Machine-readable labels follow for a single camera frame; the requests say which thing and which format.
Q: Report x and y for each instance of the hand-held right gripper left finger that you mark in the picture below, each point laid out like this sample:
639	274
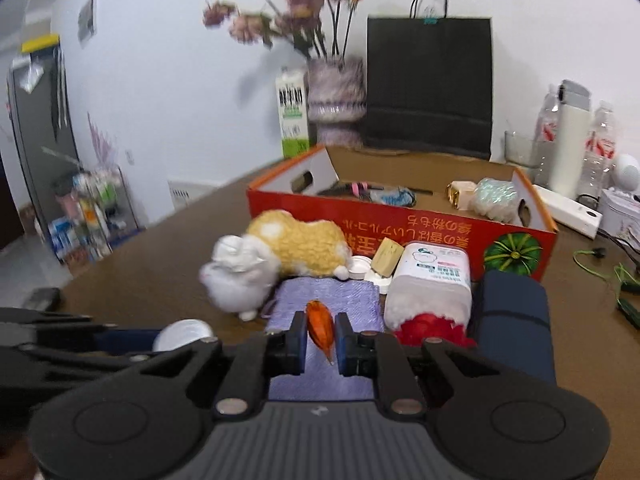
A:
300	342

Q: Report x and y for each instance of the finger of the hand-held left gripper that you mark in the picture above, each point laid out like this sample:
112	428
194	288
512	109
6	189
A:
130	341

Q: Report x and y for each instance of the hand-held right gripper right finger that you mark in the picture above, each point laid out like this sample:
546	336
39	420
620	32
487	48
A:
343	347

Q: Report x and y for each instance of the orange pointed toy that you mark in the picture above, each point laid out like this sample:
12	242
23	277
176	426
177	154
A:
320	327

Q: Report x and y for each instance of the white round lid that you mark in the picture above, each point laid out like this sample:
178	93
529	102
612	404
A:
182	334

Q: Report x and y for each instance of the purple knitted cloth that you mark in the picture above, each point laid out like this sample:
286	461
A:
325	295

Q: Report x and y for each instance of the red and white fluffy cloth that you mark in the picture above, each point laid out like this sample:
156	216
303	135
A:
430	327

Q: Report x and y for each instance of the yellow and white plush toy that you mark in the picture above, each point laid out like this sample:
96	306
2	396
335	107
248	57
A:
295	242

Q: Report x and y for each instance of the white packet with pink label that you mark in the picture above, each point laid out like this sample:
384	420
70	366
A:
432	270

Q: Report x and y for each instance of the red cardboard box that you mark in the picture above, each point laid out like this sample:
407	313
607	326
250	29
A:
380	222

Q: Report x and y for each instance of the navy blue case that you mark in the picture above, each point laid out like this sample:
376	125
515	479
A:
515	310

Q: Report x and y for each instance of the beige wooden block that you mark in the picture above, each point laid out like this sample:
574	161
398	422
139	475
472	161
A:
387	256

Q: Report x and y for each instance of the gold and white small box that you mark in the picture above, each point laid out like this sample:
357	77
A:
460	194

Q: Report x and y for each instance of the dark grey door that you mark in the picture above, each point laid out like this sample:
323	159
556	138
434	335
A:
42	150

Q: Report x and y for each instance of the iridescent pouch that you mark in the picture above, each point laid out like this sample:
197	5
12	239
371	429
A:
495	197

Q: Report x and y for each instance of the green and white milk carton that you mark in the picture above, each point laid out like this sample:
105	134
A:
291	115

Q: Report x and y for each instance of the purple glazed vase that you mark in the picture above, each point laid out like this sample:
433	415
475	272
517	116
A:
335	97

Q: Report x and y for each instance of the clear glass cup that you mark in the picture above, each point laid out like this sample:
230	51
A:
520	152

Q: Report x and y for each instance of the white power bank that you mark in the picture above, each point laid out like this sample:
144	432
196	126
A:
570	210

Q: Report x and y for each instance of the black paper bag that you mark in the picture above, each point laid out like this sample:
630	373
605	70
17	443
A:
427	80

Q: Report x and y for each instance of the black green neckband earphones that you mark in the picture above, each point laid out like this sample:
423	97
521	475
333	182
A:
620	280

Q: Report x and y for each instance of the white thermos bottle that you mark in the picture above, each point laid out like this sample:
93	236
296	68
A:
570	145

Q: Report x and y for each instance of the white printed tin box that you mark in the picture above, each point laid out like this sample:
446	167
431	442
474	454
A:
620	215

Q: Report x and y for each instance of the clear plastic bottle red label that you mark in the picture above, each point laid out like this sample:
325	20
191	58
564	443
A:
600	150
546	115

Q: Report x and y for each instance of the dried pink flowers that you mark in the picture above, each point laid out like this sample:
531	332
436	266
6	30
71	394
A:
290	10

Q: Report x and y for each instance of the white round speaker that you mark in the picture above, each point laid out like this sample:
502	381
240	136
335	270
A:
627	170

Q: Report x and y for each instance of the wall poster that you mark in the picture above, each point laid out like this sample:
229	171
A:
86	20

